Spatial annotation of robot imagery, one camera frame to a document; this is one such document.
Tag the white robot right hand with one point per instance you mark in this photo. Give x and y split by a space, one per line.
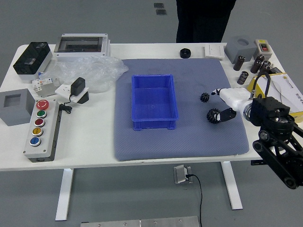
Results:
233 97

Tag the small black gear nut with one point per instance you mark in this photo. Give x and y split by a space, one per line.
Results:
204 97

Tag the big black gear nut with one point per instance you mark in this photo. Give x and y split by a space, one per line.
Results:
210 116

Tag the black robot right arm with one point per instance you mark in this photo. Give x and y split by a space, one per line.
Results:
267 108

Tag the yellow and white cardboard box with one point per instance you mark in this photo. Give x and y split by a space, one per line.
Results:
284 87

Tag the blue plastic box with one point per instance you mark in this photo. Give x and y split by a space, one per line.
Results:
154 104

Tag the silver floor outlet box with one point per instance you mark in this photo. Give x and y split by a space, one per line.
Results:
180 174

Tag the clear-lid distribution box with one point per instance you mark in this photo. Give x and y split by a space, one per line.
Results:
80 46

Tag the brown cylindrical capacitor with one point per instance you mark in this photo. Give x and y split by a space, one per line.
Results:
259 57
242 78
266 65
255 66
239 63

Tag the grey block with round hole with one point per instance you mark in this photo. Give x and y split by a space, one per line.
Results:
239 49

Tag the small black flat part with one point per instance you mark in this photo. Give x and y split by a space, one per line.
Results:
275 70

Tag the grey-blue mat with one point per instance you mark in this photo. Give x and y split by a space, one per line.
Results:
189 142

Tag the black round knob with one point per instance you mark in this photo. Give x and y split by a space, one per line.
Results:
185 53

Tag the black table height controller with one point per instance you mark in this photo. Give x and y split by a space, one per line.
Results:
256 162

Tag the person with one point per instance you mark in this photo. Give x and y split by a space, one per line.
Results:
201 21

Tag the white table leg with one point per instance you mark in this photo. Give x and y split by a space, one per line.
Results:
64 194
233 186

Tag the dark floor hatch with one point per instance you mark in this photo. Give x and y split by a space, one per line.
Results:
158 5
161 12

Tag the clear plastic bag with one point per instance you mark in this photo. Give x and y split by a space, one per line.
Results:
94 68

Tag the black power adapter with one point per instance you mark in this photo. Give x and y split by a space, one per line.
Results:
77 86

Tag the grey metal plate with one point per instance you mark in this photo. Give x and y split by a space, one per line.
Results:
139 222

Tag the white socket outlet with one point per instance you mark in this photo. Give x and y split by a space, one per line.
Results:
62 90

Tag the white circuit breaker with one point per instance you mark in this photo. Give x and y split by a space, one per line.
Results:
43 87

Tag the five-button control station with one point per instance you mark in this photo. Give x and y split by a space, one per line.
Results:
40 132

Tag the grey block with square hole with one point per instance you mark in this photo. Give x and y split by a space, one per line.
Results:
15 111

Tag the white wall switch panel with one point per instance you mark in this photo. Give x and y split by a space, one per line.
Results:
214 51

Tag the beige push button switch box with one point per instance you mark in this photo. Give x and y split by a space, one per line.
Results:
263 48

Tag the black lidded enclosure box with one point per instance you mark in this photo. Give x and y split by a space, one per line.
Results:
32 59

